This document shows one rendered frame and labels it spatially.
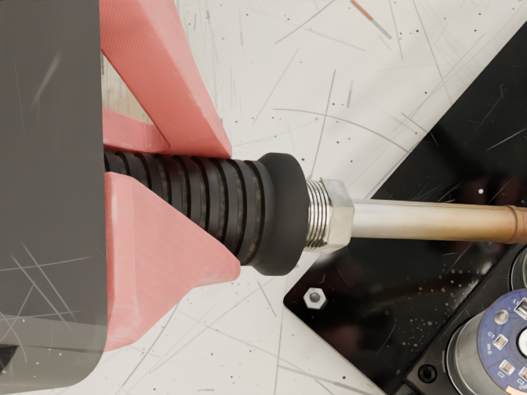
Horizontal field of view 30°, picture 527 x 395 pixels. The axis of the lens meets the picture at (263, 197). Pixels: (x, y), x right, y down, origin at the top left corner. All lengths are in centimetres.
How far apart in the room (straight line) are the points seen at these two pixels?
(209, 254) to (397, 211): 6
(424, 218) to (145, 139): 6
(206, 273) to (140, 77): 3
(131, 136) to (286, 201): 3
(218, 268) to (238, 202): 2
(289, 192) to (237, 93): 12
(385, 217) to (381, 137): 10
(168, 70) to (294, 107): 15
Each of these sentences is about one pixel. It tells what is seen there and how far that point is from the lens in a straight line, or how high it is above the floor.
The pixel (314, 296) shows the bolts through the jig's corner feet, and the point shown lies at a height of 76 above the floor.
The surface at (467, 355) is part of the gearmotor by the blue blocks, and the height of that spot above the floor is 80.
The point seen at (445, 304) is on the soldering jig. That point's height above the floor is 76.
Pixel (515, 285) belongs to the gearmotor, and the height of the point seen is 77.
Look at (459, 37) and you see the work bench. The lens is 32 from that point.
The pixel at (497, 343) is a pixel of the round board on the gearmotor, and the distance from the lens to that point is 23.
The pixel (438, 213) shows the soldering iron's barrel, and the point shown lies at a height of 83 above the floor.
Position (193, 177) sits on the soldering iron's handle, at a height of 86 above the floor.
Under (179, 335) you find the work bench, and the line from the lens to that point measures 29.
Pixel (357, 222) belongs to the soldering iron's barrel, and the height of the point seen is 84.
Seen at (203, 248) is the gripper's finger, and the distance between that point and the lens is 15.
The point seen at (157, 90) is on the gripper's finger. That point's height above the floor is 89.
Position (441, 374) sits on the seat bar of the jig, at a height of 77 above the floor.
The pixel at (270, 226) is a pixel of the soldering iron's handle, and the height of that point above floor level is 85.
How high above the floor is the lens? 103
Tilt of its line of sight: 75 degrees down
